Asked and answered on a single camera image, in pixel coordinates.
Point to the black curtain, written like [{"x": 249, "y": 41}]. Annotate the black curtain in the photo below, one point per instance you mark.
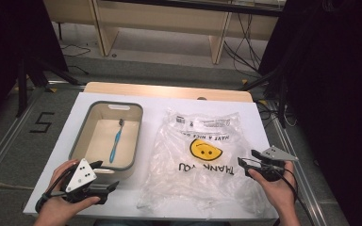
[
  {"x": 12, "y": 37},
  {"x": 336, "y": 94}
]

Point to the blue toothbrush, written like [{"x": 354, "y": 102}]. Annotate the blue toothbrush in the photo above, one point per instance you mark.
[{"x": 116, "y": 144}]

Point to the beige storage bin grey rim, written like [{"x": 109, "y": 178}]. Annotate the beige storage bin grey rim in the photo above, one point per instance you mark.
[{"x": 103, "y": 141}]

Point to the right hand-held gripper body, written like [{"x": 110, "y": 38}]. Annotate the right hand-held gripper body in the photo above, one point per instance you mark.
[{"x": 276, "y": 154}]

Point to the clear plastic bag yellow face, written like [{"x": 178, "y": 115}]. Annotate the clear plastic bag yellow face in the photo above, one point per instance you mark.
[{"x": 176, "y": 182}]

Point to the wooden table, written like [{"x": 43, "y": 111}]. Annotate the wooden table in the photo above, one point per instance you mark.
[{"x": 157, "y": 91}]

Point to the person's right hand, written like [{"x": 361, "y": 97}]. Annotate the person's right hand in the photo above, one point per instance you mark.
[{"x": 281, "y": 194}]

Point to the person's left hand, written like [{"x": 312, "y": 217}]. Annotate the person's left hand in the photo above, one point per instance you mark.
[{"x": 55, "y": 208}]

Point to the black stand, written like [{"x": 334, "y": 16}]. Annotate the black stand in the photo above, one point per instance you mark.
[
  {"x": 22, "y": 88},
  {"x": 282, "y": 94}
]

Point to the light wooden desk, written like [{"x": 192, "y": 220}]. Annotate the light wooden desk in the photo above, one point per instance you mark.
[{"x": 163, "y": 19}]

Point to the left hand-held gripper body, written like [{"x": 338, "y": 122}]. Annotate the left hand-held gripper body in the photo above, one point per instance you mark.
[{"x": 81, "y": 176}]

